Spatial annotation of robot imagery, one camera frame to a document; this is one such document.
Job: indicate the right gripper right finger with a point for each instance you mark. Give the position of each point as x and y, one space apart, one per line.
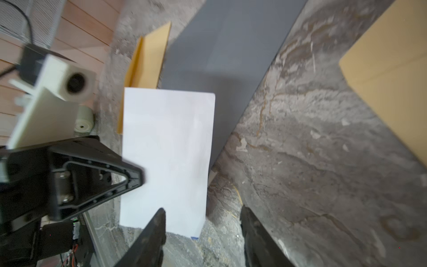
260 250

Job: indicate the grey envelope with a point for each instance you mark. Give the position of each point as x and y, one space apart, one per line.
227 49

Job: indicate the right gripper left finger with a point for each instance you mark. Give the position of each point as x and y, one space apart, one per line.
147 250

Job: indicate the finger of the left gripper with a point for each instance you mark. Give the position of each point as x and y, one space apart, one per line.
85 173

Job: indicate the yellow envelope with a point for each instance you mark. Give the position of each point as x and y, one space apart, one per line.
147 59
387 68

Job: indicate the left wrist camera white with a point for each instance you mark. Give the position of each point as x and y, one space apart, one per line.
51 113

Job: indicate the green tape dispenser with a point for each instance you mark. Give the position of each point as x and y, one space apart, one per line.
85 120

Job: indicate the blue bordered letter paper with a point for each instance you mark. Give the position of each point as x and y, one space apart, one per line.
168 134

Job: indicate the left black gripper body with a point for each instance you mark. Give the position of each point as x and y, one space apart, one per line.
25 187

